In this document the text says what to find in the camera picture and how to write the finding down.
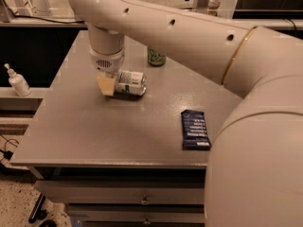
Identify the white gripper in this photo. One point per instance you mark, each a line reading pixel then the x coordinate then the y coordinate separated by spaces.
pixel 107 61

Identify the silver green 7up can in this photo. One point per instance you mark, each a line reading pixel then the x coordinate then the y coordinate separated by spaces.
pixel 131 83

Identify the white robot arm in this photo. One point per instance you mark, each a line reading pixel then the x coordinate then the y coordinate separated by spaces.
pixel 254 174

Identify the green soda can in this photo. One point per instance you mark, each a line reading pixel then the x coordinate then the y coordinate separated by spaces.
pixel 155 58

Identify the white pump bottle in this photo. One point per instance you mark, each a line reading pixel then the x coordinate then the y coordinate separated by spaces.
pixel 18 82

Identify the dark blue snack bar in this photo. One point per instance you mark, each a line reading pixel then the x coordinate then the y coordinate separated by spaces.
pixel 195 136

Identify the grey upper drawer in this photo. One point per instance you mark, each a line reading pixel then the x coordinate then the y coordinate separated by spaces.
pixel 122 192

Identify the grey drawer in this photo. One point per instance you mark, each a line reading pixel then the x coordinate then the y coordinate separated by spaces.
pixel 137 213
pixel 122 192

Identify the grey lower drawer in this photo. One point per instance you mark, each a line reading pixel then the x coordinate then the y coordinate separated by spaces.
pixel 137 213

